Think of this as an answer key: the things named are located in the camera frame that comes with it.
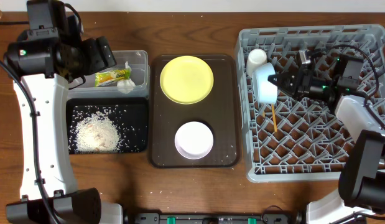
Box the light blue bowl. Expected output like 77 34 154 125
252 63 278 105

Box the green snack wrapper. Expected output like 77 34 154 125
95 68 131 87

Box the cream plastic cup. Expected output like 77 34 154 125
246 49 267 77

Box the white tissue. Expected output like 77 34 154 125
117 62 136 94

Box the yellow plate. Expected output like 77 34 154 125
159 55 215 105

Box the white pink bowl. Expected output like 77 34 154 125
174 121 214 160

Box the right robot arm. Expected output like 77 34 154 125
268 67 385 223

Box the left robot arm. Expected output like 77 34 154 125
0 28 124 223

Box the grey dishwasher rack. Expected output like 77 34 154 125
235 24 385 183

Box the clear plastic bin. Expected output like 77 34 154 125
68 50 150 99

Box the brown serving tray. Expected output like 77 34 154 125
147 54 241 169

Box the black tray bin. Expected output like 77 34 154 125
66 98 149 154

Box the pile of rice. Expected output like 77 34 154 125
75 112 120 152

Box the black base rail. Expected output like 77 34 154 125
134 212 305 224

